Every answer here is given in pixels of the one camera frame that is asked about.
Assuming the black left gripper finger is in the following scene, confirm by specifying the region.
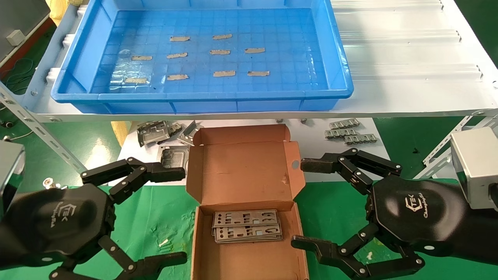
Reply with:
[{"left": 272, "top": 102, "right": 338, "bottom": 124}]
[
  {"left": 49, "top": 234, "right": 188, "bottom": 280},
  {"left": 81, "top": 157, "right": 186, "bottom": 205}
]

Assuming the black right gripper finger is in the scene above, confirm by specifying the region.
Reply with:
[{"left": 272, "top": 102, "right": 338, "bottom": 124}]
[
  {"left": 291, "top": 222, "right": 425, "bottom": 280},
  {"left": 300, "top": 148, "right": 403, "bottom": 195}
]

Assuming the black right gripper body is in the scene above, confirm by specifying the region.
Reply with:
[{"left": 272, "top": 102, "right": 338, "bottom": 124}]
[{"left": 366, "top": 175, "right": 467, "bottom": 257}]

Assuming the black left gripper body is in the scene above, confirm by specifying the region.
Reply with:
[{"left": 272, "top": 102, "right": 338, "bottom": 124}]
[{"left": 8, "top": 183, "right": 117, "bottom": 269}]

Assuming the perforated steel shield plate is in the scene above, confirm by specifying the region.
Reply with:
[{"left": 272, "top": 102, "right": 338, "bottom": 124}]
[
  {"left": 212, "top": 210, "right": 279, "bottom": 228},
  {"left": 213, "top": 224, "right": 283, "bottom": 243}
]

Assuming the brown cardboard box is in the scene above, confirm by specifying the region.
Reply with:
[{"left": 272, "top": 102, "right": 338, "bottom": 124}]
[{"left": 186, "top": 124, "right": 310, "bottom": 280}]

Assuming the large blue plastic tray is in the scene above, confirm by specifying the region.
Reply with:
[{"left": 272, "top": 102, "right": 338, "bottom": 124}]
[{"left": 51, "top": 0, "right": 354, "bottom": 114}]

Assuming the white socket box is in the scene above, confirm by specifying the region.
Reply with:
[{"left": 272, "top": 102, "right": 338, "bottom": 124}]
[{"left": 7, "top": 30, "right": 25, "bottom": 46}]

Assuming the notched steel strip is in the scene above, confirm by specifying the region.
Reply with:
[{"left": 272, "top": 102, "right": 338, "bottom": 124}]
[
  {"left": 325, "top": 129, "right": 358, "bottom": 139},
  {"left": 344, "top": 134, "right": 377, "bottom": 145},
  {"left": 329, "top": 118, "right": 360, "bottom": 130}
]

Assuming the small chrome fitting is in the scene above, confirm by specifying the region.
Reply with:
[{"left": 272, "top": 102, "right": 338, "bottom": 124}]
[{"left": 42, "top": 177, "right": 67, "bottom": 189}]

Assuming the yellow foam sheet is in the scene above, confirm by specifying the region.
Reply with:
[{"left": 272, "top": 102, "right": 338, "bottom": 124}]
[
  {"left": 111, "top": 121, "right": 133, "bottom": 147},
  {"left": 45, "top": 0, "right": 78, "bottom": 26}
]

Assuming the flat steel plate with cutouts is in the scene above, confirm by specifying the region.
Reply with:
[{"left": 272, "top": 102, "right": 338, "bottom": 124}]
[{"left": 157, "top": 145, "right": 189, "bottom": 169}]

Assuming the tilted steel plate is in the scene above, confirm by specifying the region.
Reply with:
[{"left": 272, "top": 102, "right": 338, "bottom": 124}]
[{"left": 177, "top": 120, "right": 203, "bottom": 147}]

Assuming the white slotted-angle shelf table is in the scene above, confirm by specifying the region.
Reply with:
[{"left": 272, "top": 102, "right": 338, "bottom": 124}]
[{"left": 0, "top": 0, "right": 498, "bottom": 186}]

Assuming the bent steel bracket plate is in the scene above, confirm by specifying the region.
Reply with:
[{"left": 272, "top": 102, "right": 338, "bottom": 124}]
[{"left": 137, "top": 121, "right": 172, "bottom": 147}]

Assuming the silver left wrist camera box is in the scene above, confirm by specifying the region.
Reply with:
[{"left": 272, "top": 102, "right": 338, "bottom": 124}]
[{"left": 0, "top": 141, "right": 26, "bottom": 218}]

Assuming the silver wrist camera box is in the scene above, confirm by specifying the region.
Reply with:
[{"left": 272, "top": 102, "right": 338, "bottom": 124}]
[
  {"left": 0, "top": 141, "right": 26, "bottom": 218},
  {"left": 451, "top": 126, "right": 498, "bottom": 210}
]

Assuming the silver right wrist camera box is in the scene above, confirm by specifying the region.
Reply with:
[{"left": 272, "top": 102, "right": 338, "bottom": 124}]
[{"left": 451, "top": 126, "right": 498, "bottom": 210}]

